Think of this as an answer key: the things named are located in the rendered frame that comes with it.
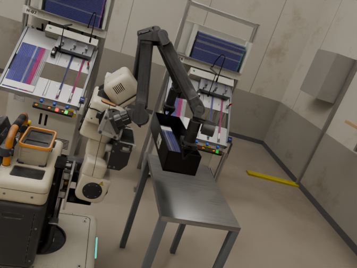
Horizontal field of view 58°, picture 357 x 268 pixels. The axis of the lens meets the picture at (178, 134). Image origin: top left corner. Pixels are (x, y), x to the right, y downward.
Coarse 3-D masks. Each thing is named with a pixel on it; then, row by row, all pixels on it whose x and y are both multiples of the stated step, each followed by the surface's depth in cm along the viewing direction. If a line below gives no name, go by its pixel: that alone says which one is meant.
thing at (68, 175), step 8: (72, 160) 191; (80, 160) 194; (72, 168) 176; (64, 176) 172; (72, 176) 192; (64, 184) 179; (64, 192) 176; (72, 192) 186; (64, 200) 176; (72, 200) 179; (80, 200) 179; (64, 208) 178
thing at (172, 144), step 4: (160, 124) 205; (164, 128) 200; (168, 128) 202; (164, 132) 193; (168, 132) 195; (172, 132) 197; (168, 136) 189; (172, 136) 191; (168, 140) 183; (172, 140) 185; (168, 144) 178; (172, 144) 179; (176, 144) 181; (172, 148) 173; (176, 148) 175
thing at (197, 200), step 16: (144, 176) 224; (160, 176) 197; (176, 176) 204; (192, 176) 211; (208, 176) 219; (160, 192) 179; (176, 192) 184; (192, 192) 190; (208, 192) 197; (160, 208) 164; (176, 208) 169; (192, 208) 174; (208, 208) 179; (224, 208) 185; (128, 224) 237; (160, 224) 160; (192, 224) 164; (208, 224) 166; (224, 224) 169; (176, 240) 252; (224, 240) 177; (224, 256) 177
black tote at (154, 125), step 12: (156, 120) 193; (168, 120) 208; (180, 120) 204; (156, 132) 186; (180, 132) 198; (156, 144) 180; (168, 156) 154; (180, 156) 155; (192, 156) 156; (168, 168) 156; (180, 168) 157; (192, 168) 159
